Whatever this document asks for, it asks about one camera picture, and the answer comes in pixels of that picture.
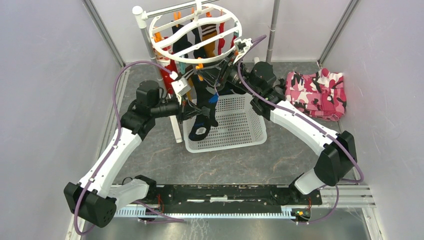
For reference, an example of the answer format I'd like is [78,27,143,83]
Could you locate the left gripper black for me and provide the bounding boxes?
[151,93,203,125]

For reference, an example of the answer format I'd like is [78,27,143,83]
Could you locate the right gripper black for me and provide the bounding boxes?
[195,50,260,98]

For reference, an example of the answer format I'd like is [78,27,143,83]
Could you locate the black sock blue accents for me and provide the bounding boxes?
[188,74,219,142]

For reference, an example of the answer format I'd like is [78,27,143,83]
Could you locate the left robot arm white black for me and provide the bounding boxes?
[63,78,202,235]

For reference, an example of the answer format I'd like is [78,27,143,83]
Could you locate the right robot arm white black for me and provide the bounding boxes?
[196,60,358,204]

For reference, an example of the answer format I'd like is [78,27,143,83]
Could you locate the white round sock hanger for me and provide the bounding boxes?
[137,0,243,65]

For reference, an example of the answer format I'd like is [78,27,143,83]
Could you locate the orange clothes peg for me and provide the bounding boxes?
[194,57,205,82]

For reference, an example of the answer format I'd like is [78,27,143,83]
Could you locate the mustard yellow striped sock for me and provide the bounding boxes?
[181,64,195,101]

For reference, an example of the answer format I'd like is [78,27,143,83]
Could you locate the black ankle sock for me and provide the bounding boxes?
[171,24,193,53]

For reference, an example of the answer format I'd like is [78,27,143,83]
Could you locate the red snowflake christmas sock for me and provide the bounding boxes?
[155,51,178,95]

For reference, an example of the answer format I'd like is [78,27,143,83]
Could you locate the white plastic perforated basket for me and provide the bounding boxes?
[182,94,267,153]

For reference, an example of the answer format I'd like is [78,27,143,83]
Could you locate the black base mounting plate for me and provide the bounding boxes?
[143,184,323,214]

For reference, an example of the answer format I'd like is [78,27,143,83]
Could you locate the white metal drying rack stand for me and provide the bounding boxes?
[131,0,282,144]

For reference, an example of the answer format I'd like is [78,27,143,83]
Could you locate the pink camouflage garment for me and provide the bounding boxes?
[276,68,347,122]

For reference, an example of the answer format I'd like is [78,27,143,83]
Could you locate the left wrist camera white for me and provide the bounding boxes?
[169,71,191,104]

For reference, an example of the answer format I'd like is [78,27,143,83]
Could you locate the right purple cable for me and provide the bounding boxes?
[237,34,365,225]

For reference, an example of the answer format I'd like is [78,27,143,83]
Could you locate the purple cable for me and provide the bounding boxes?
[237,34,365,225]
[73,60,180,237]

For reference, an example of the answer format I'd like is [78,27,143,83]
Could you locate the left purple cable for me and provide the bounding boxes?
[73,60,180,237]

